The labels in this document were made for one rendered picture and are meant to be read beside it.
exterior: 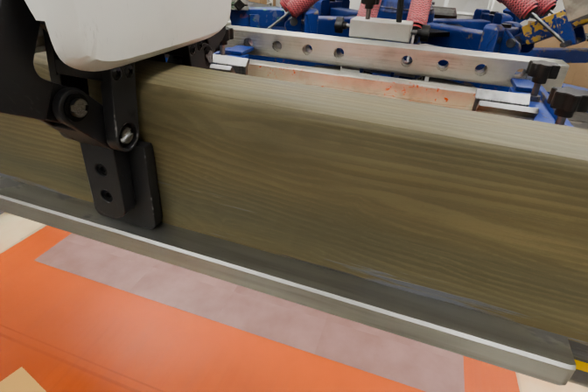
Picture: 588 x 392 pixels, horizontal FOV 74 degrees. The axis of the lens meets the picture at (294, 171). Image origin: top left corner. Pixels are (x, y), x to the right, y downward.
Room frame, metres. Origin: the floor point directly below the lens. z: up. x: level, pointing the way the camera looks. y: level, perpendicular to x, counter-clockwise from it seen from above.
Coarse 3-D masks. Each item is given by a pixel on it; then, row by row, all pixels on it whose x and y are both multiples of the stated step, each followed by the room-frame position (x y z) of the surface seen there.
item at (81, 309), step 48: (48, 240) 0.27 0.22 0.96; (0, 288) 0.22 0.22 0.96; (48, 288) 0.22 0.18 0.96; (96, 288) 0.22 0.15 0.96; (144, 288) 0.22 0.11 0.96; (192, 288) 0.22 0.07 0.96; (0, 336) 0.17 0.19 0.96; (48, 336) 0.18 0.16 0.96; (96, 336) 0.18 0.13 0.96; (144, 336) 0.18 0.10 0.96; (192, 336) 0.18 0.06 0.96; (48, 384) 0.14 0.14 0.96; (96, 384) 0.14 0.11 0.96; (144, 384) 0.15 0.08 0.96
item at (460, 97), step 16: (256, 64) 0.81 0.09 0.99; (272, 64) 0.81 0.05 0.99; (288, 64) 0.82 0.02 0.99; (288, 80) 0.78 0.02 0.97; (304, 80) 0.77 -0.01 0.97; (320, 80) 0.76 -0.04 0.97; (336, 80) 0.75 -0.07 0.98; (352, 80) 0.74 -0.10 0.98; (368, 80) 0.74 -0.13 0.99; (384, 80) 0.73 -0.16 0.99; (400, 80) 0.73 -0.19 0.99; (416, 80) 0.74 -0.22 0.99; (384, 96) 0.73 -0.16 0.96; (400, 96) 0.72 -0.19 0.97; (416, 96) 0.71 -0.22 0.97; (432, 96) 0.70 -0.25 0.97; (448, 96) 0.69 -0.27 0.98; (464, 96) 0.68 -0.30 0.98
